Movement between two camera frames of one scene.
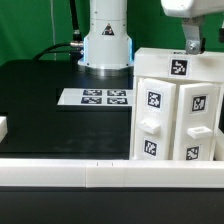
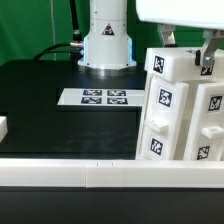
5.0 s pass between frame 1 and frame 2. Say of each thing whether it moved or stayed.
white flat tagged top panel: stayed
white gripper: moved
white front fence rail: stayed
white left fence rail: stayed
